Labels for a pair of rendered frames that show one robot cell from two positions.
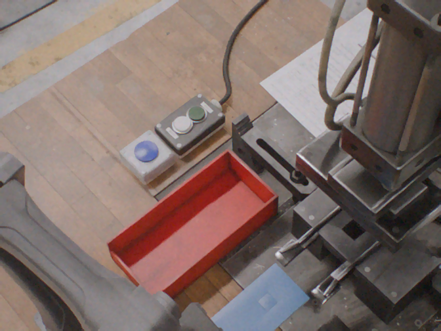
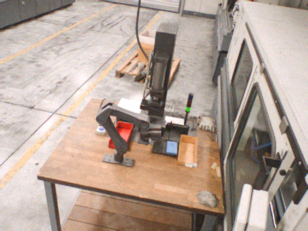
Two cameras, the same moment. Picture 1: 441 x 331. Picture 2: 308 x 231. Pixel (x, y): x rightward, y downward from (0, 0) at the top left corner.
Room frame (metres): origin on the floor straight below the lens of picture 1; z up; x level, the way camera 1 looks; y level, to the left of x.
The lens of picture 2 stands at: (-0.61, 1.01, 2.11)
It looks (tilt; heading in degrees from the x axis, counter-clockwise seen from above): 33 degrees down; 314
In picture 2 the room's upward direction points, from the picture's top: 7 degrees clockwise
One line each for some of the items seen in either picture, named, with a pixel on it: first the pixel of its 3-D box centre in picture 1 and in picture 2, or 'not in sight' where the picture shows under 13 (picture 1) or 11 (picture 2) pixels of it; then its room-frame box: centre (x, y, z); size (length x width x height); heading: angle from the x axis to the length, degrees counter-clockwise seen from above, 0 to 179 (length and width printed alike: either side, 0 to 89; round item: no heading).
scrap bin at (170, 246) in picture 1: (195, 226); (121, 135); (0.58, 0.05, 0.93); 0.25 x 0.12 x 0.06; 129
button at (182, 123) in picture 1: (182, 126); not in sight; (0.77, 0.06, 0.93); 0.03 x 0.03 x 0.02
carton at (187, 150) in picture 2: not in sight; (187, 150); (0.18, -0.23, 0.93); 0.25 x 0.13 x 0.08; 129
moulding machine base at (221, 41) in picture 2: not in sight; (235, 29); (2.97, -5.50, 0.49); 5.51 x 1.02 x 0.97; 125
